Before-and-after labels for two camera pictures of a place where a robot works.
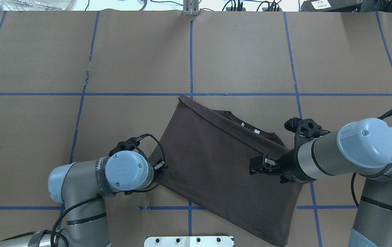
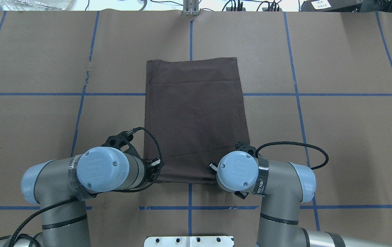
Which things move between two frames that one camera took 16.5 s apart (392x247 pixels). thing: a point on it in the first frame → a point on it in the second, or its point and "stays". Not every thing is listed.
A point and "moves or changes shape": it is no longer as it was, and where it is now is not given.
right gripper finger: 159,165 → 239,194
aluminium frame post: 191,8 stays
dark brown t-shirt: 206,153 moves or changes shape
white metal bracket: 210,241 stays
